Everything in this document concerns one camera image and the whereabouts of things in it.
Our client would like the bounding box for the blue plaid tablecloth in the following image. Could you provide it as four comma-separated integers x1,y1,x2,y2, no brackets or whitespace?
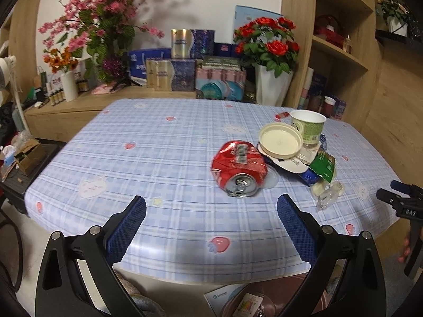
25,98,402,286

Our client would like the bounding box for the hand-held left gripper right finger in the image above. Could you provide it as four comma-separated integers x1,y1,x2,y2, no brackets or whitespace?
277,194,387,317

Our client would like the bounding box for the black plastic case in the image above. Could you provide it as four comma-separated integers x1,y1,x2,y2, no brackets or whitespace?
0,142,67,215

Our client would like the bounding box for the white round plastic lid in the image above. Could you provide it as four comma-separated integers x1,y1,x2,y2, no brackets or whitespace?
258,123,304,159

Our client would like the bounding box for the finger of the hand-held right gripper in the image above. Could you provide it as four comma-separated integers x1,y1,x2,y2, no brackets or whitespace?
391,180,423,199
377,189,401,209

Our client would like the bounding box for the red basket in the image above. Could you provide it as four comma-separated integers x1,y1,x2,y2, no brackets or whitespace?
313,15,346,48

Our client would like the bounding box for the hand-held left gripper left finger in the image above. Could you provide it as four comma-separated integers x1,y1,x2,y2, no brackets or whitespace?
35,195,147,317

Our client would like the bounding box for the stack of pastel cups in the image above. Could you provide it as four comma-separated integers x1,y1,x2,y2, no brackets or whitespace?
299,67,314,109

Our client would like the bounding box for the red rose bouquet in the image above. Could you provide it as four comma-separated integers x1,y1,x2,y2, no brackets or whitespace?
233,16,300,78

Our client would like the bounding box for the grey fluffy cloth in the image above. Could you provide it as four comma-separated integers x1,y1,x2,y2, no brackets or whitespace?
114,269,162,317

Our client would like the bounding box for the blue and white carton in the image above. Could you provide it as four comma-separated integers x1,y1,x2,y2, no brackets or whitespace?
128,49,172,80

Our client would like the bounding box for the red cup with white rim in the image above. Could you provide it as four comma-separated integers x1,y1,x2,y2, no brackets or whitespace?
322,96,336,118

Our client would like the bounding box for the clear round plastic lid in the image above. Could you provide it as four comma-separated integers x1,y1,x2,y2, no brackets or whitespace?
261,167,279,190

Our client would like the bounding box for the white standing fan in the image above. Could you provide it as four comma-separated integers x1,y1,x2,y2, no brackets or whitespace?
0,55,30,133

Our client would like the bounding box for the pink rose plant white pot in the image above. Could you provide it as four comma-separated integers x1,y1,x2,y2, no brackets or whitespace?
378,0,410,37

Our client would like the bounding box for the purple flower bunch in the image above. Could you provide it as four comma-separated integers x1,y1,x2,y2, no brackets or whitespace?
101,56,128,83

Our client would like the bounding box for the white leaflet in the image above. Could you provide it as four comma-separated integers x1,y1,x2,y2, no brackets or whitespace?
203,286,247,317

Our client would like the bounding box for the yellow card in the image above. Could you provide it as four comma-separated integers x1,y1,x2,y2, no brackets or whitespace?
236,293,265,316

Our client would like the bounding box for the open cardboard box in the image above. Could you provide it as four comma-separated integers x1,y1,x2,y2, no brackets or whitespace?
0,139,47,177

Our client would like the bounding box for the white ribbed vase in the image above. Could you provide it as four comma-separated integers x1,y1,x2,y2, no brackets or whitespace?
60,70,78,102

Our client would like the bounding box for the brown plastic bin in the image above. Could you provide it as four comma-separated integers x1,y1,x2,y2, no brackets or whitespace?
221,271,309,317

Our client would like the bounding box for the green paper cup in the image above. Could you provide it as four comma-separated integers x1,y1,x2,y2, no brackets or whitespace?
290,110,327,145

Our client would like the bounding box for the pink cloth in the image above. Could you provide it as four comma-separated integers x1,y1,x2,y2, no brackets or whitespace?
92,84,119,96

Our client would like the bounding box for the white angular vase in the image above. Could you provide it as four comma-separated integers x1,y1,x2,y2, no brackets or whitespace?
254,64,295,107

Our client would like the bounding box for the black counter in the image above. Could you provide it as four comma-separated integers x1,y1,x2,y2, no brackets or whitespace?
375,28,423,48

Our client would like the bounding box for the dark green box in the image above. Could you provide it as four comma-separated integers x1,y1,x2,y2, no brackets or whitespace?
201,56,242,71

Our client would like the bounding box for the pink blossom arrangement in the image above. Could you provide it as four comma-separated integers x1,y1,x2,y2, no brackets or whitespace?
39,0,184,86

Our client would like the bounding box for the orange flower bunch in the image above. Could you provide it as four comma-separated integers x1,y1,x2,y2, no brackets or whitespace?
44,48,80,73

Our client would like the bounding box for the small blue printed carton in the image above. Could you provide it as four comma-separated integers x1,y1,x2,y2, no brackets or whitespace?
334,98,347,119

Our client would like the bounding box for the person's right hand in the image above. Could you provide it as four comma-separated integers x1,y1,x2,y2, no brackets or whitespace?
398,234,413,263

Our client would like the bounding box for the blue cardboard box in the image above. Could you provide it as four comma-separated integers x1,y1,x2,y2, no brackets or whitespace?
257,132,331,185

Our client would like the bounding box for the gold and blue gift box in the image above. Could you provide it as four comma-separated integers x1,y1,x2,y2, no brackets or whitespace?
171,29,215,58
145,58,196,92

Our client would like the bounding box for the tall light blue box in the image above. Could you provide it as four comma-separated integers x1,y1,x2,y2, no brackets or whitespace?
235,5,285,40

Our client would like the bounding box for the wooden shelf unit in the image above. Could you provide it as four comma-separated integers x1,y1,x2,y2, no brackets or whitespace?
281,0,377,121

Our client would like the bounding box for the small blue box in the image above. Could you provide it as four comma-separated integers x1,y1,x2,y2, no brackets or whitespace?
214,42,237,57

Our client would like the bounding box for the pale yellow plastic packet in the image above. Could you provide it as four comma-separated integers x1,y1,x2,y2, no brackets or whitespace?
311,180,344,211

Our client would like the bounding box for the green foil sachet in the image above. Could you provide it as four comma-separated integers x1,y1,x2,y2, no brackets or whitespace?
309,150,336,183

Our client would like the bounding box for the dark blue printed box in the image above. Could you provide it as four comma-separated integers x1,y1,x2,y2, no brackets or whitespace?
312,73,328,95

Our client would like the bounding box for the crushed red soda can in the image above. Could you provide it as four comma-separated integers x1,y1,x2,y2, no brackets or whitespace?
211,140,269,198

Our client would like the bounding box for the small black tripod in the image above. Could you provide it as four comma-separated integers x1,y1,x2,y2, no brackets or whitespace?
111,73,146,91

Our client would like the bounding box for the dark cloth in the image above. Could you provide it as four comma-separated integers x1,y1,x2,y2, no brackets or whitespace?
0,102,15,146

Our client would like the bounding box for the pink and teal box pack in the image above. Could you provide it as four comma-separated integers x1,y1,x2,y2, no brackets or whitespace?
195,64,248,101

